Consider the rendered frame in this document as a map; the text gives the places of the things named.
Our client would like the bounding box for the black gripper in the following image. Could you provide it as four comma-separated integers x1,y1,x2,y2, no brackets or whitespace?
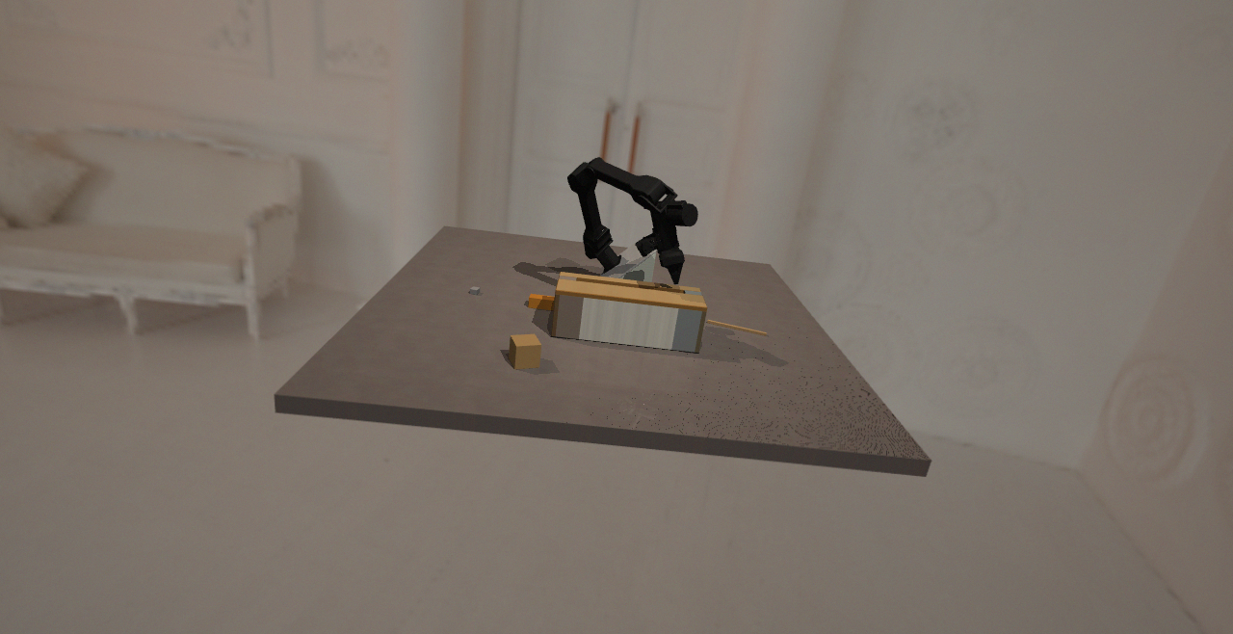
653,224,686,284

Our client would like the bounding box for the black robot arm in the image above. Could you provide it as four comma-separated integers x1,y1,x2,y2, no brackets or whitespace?
567,157,698,274

